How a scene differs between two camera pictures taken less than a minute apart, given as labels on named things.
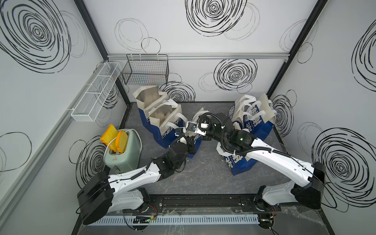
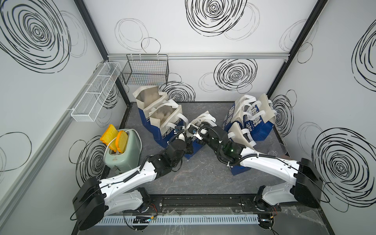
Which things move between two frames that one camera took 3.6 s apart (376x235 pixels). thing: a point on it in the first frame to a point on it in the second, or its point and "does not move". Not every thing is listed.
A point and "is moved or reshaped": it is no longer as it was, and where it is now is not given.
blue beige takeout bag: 194,137 is moved or reshaped
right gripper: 208,120 to 209,128
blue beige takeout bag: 165,118 does not move
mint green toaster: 129,160 does not move
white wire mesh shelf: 96,92 does not move
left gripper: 189,144 does not move
